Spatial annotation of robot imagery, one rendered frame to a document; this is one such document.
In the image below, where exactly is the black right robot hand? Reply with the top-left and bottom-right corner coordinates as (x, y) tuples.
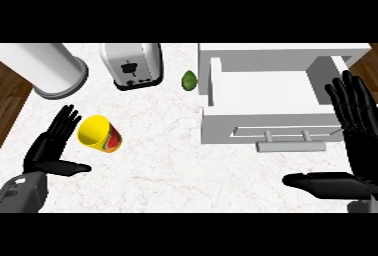
(281, 69), (378, 201)

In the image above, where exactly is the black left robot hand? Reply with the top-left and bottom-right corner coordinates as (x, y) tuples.
(23, 104), (94, 178)

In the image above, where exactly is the yellow cup with red print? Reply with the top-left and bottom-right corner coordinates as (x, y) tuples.
(76, 114), (125, 154)

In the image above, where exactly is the white open drawer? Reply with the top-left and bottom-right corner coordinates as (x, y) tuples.
(200, 57), (352, 145)

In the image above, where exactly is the white cylindrical canister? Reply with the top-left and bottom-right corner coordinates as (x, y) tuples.
(0, 43), (91, 101)

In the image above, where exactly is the white cabinet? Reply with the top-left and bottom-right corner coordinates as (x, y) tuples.
(197, 43), (373, 105)

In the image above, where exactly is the silver toaster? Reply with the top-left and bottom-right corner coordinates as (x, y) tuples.
(101, 43), (166, 92)

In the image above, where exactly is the green avocado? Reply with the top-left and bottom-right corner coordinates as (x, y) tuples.
(181, 70), (200, 92)

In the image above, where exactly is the grey drawer handle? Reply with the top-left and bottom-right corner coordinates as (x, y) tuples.
(255, 130), (328, 154)

